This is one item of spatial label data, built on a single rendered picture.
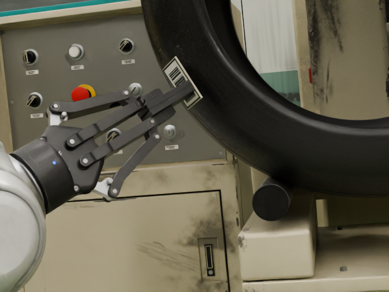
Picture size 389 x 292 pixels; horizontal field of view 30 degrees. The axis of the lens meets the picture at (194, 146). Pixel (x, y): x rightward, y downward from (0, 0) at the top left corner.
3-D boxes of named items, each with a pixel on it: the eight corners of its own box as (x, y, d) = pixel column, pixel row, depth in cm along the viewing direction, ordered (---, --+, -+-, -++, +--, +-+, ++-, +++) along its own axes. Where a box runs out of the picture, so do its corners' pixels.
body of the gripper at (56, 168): (-4, 164, 80) (64, 126, 85) (40, 227, 80) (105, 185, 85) (9, 141, 74) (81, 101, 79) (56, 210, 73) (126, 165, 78)
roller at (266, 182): (304, 167, 121) (292, 191, 122) (281, 154, 122) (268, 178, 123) (295, 196, 87) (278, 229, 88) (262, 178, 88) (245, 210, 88)
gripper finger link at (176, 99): (149, 110, 84) (153, 115, 84) (192, 84, 88) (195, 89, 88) (140, 119, 87) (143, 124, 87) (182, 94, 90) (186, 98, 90)
